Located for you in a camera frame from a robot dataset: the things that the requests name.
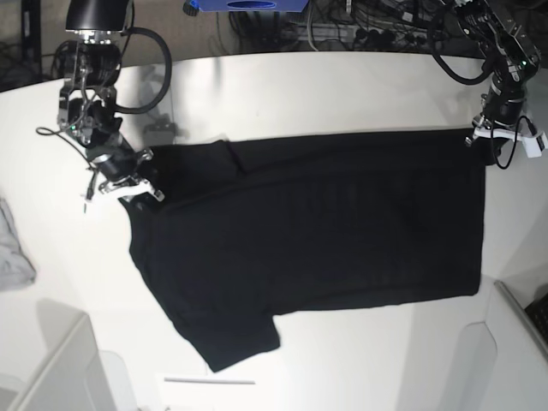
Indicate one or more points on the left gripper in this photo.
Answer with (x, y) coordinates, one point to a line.
(501, 120)

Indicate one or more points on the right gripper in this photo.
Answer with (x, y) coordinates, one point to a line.
(127, 174)

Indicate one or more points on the black T-shirt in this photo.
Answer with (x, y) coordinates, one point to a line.
(253, 229)

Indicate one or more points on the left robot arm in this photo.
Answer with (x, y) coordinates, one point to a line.
(511, 61)

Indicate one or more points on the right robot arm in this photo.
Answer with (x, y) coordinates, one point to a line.
(89, 117)

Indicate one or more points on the grey cloth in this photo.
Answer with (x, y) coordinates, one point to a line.
(17, 272)

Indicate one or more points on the white power strip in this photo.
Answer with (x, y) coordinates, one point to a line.
(350, 34)

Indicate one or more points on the blue box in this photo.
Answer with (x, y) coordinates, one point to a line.
(193, 7)

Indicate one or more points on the black keyboard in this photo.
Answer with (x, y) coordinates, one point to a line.
(537, 312)

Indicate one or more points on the white side cabinet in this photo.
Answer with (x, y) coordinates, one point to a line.
(70, 377)

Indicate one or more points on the white right cabinet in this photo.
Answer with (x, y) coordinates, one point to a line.
(504, 359)

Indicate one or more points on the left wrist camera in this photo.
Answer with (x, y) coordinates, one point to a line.
(535, 145)

